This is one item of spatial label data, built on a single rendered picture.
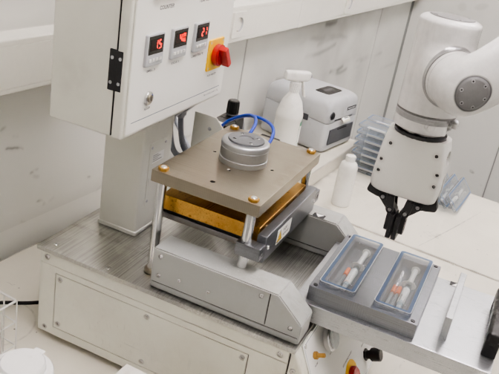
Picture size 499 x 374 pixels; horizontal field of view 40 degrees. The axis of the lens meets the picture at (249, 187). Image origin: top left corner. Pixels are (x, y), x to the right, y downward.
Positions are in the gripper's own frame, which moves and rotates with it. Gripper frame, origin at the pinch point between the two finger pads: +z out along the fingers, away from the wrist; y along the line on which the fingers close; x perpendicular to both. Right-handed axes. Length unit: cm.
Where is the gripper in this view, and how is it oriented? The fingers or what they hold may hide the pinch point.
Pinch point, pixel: (394, 224)
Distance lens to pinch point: 107.5
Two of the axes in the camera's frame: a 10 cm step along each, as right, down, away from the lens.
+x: -4.2, 3.2, -8.5
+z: -1.6, 9.0, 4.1
